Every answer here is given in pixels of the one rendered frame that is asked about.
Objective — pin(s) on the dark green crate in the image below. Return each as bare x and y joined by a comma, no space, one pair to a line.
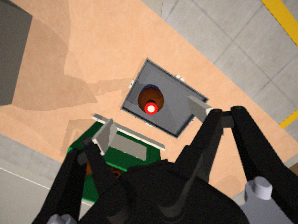
124,151

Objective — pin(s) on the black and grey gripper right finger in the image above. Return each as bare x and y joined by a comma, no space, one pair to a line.
271,190

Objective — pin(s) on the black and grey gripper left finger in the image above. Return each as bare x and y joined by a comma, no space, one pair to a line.
63,202

